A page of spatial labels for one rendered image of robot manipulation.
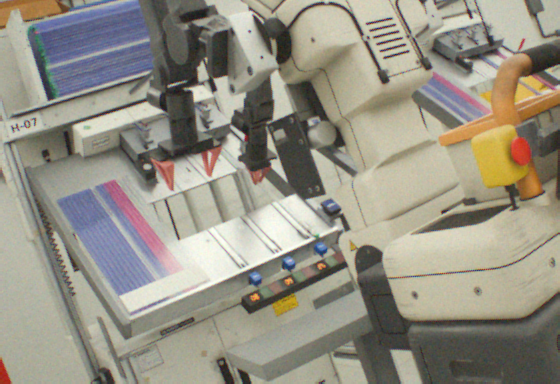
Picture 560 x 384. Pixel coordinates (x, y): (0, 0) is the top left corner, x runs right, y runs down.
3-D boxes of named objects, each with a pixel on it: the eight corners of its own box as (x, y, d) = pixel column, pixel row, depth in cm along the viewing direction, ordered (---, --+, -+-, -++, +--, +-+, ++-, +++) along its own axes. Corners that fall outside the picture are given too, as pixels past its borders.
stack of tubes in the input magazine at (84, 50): (193, 58, 239) (168, -12, 238) (55, 99, 214) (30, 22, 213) (180, 69, 250) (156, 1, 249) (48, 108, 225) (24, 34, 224)
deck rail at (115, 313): (132, 337, 173) (130, 322, 169) (125, 340, 172) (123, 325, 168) (32, 180, 215) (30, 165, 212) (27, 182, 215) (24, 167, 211)
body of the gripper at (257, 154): (236, 161, 210) (237, 139, 206) (265, 151, 216) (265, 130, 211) (249, 171, 206) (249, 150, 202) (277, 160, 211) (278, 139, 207)
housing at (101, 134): (213, 129, 246) (215, 95, 237) (85, 173, 222) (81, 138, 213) (201, 118, 251) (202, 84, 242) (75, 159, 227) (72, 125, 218)
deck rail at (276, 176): (340, 243, 206) (343, 228, 202) (335, 246, 205) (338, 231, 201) (212, 119, 249) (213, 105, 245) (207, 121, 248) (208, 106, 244)
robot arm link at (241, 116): (249, 111, 197) (273, 103, 201) (225, 95, 204) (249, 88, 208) (248, 148, 203) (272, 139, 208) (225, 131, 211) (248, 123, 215)
